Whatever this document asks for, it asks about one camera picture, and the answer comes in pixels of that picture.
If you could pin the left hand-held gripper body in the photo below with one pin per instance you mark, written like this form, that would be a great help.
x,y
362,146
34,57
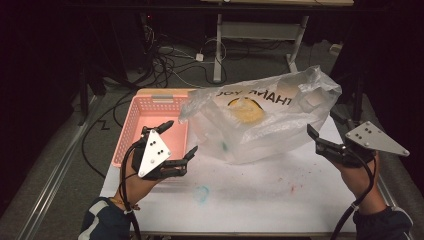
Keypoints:
x,y
154,151

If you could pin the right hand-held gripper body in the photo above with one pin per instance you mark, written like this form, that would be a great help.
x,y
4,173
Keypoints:
x,y
371,138

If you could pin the pink plastic basket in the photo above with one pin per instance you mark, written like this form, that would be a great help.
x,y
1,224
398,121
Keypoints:
x,y
150,113

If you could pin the clear smiley plastic bag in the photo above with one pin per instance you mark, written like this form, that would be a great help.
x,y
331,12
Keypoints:
x,y
266,133

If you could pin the person's left hand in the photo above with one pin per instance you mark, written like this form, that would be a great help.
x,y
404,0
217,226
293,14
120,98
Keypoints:
x,y
138,190

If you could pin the person's right hand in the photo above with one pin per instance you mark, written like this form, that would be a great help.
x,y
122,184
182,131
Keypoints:
x,y
361,186

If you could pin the black stand leg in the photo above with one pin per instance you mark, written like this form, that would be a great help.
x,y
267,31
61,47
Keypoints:
x,y
358,103
83,100

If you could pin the white table cover sheet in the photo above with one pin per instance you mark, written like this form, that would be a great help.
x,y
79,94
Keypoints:
x,y
250,200

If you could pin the white power adapter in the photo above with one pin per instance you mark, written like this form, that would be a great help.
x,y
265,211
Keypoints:
x,y
199,57

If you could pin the white metal desk frame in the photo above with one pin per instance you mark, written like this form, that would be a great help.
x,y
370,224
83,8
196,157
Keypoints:
x,y
218,50

